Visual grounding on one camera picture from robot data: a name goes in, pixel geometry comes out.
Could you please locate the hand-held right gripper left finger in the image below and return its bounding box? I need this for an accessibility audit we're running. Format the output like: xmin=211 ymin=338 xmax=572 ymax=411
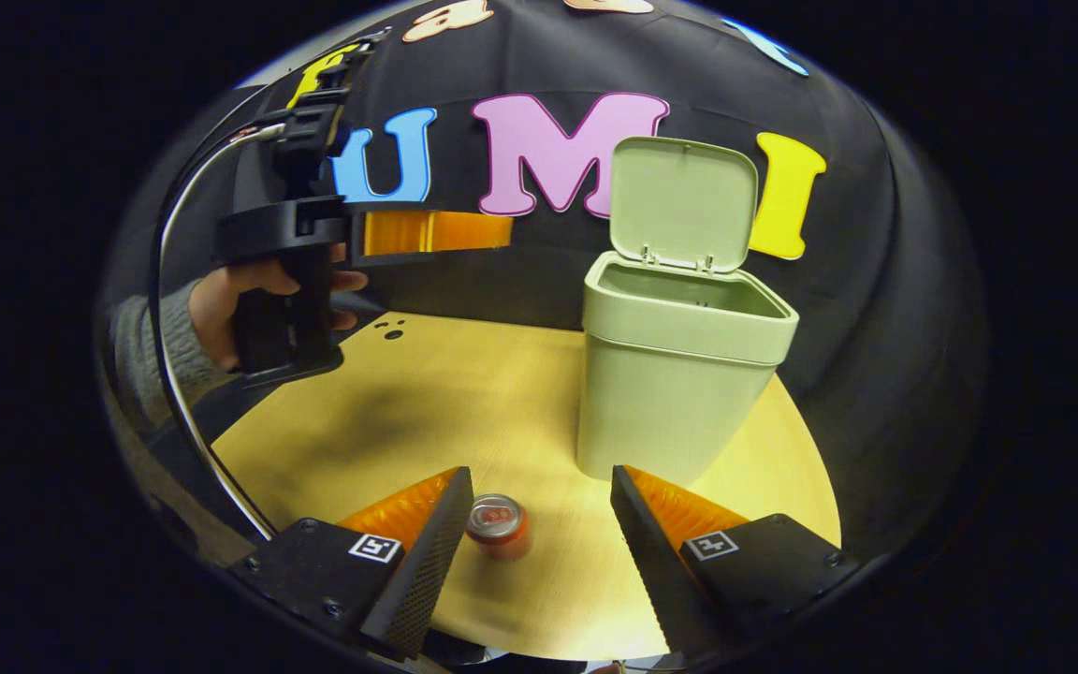
xmin=224 ymin=465 xmax=475 ymax=662

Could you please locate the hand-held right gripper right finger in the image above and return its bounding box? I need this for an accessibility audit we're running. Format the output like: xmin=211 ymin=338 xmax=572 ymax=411
xmin=609 ymin=463 xmax=865 ymax=658

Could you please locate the red pop can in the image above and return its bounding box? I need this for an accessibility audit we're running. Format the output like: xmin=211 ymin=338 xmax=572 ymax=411
xmin=464 ymin=493 xmax=531 ymax=561

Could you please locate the light green garbage bin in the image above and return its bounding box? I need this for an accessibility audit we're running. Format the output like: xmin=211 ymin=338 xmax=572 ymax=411
xmin=576 ymin=136 xmax=800 ymax=488

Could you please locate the wooden desktop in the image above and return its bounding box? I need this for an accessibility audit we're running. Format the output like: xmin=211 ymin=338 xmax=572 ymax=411
xmin=211 ymin=311 xmax=842 ymax=661

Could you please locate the black backdrop cloth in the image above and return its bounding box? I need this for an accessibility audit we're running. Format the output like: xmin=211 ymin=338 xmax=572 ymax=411
xmin=95 ymin=0 xmax=989 ymax=563

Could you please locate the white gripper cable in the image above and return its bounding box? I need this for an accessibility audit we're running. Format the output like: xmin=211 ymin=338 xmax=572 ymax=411
xmin=155 ymin=122 xmax=280 ymax=544

